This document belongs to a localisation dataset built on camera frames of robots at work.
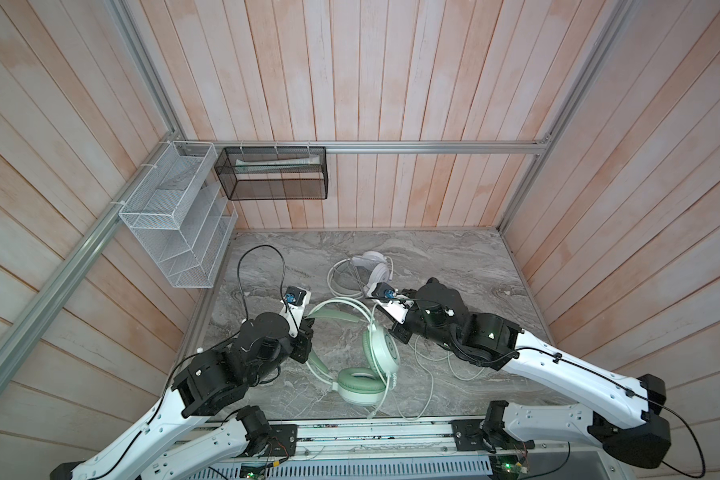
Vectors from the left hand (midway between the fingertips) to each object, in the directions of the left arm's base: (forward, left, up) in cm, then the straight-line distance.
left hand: (312, 327), depth 65 cm
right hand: (+5, -15, +2) cm, 16 cm away
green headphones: (-13, -10, +2) cm, 16 cm away
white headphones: (+29, -9, -22) cm, 38 cm away
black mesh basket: (+60, +19, -1) cm, 63 cm away
